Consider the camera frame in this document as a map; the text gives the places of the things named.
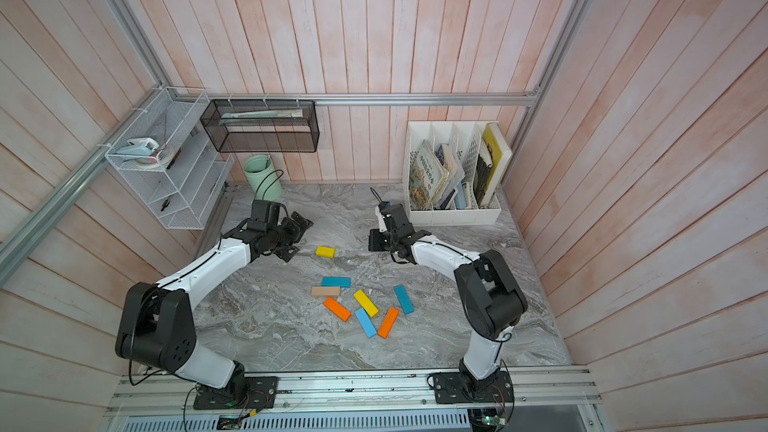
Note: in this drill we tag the white file organizer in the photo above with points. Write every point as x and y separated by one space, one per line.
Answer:
461 207

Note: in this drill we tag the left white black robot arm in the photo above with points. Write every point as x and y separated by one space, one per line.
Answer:
157 326

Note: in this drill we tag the light blue block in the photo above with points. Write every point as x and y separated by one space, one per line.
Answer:
366 323

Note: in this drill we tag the teal block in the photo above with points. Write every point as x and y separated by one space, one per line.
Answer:
404 299
341 282

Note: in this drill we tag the orange block right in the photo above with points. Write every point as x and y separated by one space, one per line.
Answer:
388 322

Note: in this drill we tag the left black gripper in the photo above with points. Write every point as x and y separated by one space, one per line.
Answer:
288 222

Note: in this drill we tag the short yellow block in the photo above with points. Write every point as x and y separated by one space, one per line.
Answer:
325 252

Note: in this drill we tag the white wire shelf rack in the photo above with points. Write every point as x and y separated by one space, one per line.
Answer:
182 189

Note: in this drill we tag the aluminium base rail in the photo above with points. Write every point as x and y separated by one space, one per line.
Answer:
361 390

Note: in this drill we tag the grey blue books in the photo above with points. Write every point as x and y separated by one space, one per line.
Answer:
451 162

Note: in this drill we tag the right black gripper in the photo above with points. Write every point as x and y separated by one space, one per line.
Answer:
374 237

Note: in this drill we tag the orange block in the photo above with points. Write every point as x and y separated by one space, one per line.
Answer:
337 309
388 322

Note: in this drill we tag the natural wood block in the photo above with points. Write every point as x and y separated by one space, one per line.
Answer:
326 291

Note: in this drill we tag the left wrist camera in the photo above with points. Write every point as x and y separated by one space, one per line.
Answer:
264 215

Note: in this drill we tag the long yellow block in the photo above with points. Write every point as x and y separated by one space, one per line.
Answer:
366 304

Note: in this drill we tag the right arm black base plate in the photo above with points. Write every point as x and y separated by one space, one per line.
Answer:
460 387

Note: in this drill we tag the black mesh wall basket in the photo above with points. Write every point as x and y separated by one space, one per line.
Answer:
301 137

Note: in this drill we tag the illustrated children's book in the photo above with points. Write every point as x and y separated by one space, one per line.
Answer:
427 178

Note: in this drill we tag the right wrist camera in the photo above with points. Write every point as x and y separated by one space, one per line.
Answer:
391 216

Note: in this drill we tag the white tape dispenser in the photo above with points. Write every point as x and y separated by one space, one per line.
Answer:
142 151

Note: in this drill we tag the orange block left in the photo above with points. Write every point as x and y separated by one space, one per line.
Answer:
337 309

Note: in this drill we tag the mint green cup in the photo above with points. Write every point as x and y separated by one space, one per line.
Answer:
264 177

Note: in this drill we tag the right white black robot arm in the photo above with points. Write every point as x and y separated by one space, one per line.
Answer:
492 300

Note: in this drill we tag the papers in black basket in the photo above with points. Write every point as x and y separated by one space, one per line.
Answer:
281 117

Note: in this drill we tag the yellow book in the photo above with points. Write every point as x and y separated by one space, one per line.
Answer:
493 159

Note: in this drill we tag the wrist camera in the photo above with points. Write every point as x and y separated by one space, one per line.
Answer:
264 215
391 216

